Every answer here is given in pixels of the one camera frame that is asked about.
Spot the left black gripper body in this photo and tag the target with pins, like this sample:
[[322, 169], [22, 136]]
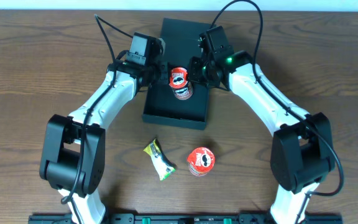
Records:
[[163, 72]]

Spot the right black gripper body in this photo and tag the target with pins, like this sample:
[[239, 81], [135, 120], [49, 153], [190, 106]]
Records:
[[196, 70]]

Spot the dark brown Pringles can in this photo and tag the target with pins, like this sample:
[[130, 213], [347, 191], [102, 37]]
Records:
[[179, 83]]

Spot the black gift box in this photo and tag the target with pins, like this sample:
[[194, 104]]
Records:
[[161, 105]]

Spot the red Pringles can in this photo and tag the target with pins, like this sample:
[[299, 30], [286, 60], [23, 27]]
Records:
[[201, 161]]

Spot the green white snack packet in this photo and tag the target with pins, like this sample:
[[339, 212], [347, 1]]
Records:
[[162, 165]]

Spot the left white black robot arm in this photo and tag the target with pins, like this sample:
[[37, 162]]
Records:
[[73, 154]]

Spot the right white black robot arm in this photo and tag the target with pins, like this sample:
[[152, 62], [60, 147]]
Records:
[[302, 148]]

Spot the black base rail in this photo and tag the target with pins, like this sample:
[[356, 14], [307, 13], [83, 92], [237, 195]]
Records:
[[243, 218]]

